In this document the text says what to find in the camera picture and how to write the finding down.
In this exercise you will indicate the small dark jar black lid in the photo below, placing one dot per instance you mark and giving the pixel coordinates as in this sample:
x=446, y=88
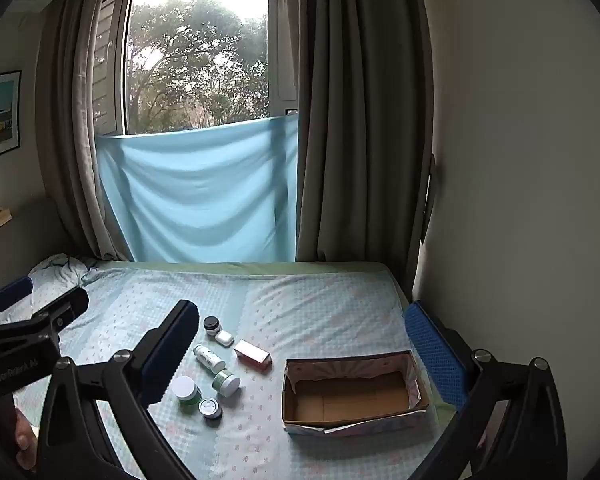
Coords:
x=211, y=325

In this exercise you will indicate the light blue hanging cloth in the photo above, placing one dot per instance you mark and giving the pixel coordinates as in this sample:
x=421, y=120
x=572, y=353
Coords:
x=195, y=195

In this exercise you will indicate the small dark jar patterned lid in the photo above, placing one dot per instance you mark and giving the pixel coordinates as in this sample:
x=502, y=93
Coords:
x=210, y=407

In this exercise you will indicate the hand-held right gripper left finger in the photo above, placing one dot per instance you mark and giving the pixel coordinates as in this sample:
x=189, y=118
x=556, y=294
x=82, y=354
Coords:
x=156, y=362

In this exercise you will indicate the crumpled pale pillow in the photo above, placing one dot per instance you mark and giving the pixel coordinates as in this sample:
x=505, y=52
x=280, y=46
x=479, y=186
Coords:
x=60, y=275

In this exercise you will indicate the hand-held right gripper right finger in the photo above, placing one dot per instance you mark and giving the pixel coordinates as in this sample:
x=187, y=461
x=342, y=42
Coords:
x=435, y=355

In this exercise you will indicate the green jar white lid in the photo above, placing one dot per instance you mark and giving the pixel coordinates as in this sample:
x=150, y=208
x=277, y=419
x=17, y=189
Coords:
x=186, y=392
x=226, y=381

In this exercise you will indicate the pink carton box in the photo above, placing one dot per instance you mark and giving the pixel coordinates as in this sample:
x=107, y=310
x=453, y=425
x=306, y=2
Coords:
x=250, y=352

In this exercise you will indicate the pale green bed sheet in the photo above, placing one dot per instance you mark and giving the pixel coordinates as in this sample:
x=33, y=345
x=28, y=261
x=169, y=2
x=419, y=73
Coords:
x=330, y=267

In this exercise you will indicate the grey-brown curtain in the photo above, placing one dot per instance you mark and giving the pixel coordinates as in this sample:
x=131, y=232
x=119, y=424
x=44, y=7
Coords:
x=365, y=135
x=75, y=135

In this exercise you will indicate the checked floral printed blanket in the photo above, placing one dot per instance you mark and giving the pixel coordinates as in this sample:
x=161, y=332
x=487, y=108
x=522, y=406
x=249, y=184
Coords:
x=305, y=310

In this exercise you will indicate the white pill bottle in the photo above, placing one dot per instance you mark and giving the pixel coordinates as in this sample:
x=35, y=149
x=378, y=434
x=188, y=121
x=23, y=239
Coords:
x=209, y=358

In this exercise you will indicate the paper-wrapped cardboard box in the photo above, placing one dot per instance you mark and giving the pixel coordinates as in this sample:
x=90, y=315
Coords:
x=345, y=400

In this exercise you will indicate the louvered window shutter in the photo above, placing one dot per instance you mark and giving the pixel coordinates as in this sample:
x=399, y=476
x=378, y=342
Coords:
x=105, y=70

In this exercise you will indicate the person's left hand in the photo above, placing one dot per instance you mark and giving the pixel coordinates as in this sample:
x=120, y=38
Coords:
x=26, y=440

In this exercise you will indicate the window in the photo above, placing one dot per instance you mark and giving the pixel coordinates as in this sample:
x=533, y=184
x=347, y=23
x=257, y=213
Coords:
x=195, y=60

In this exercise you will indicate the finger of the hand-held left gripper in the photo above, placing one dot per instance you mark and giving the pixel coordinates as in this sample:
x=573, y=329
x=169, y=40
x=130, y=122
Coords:
x=12, y=291
x=65, y=309

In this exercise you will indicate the small paper note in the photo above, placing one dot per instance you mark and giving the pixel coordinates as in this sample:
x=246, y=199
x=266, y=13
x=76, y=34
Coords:
x=1, y=216

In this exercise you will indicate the white earbuds case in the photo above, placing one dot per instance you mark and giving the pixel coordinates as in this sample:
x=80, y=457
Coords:
x=224, y=338

